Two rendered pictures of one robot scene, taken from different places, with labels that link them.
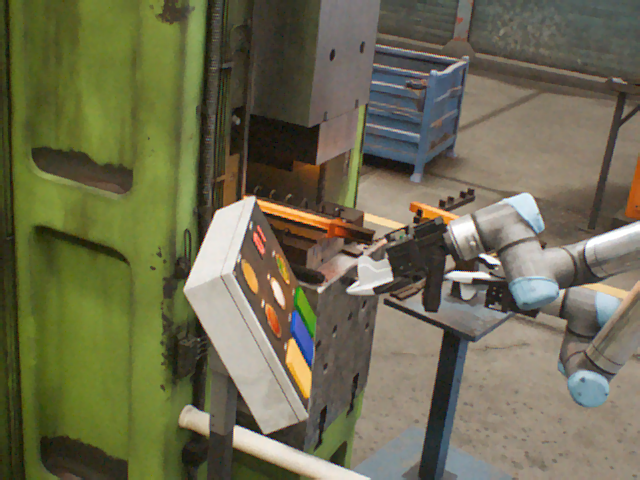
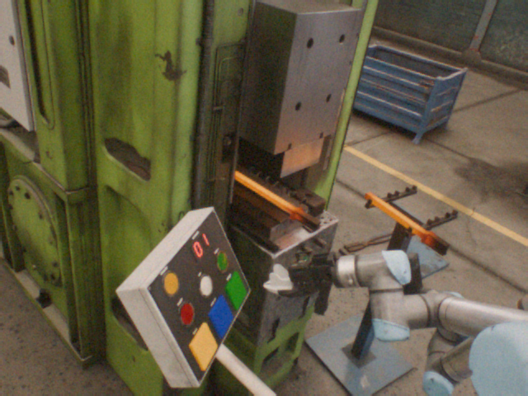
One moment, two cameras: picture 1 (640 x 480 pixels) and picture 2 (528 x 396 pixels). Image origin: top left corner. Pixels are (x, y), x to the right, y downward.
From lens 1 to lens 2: 0.62 m
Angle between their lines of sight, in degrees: 16
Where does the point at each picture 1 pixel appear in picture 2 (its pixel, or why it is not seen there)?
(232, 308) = (147, 309)
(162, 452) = not seen: hidden behind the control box
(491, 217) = (368, 265)
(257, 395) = (165, 364)
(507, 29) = (506, 46)
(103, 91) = (143, 111)
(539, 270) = (394, 318)
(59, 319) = (123, 237)
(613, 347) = (460, 365)
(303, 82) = (272, 124)
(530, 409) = not seen: hidden behind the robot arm
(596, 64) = not seen: outside the picture
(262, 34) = (250, 86)
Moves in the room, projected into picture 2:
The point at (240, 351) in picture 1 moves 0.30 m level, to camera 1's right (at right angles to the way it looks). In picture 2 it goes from (153, 336) to (285, 388)
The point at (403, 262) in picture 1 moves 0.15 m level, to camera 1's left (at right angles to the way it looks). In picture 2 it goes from (299, 280) to (242, 260)
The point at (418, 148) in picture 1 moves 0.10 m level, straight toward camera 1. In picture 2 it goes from (420, 123) to (419, 126)
